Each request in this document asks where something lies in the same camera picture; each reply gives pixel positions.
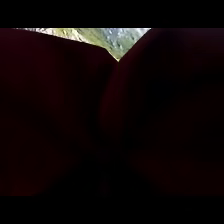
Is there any red garment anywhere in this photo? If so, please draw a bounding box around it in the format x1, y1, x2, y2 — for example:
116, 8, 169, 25
0, 28, 224, 197

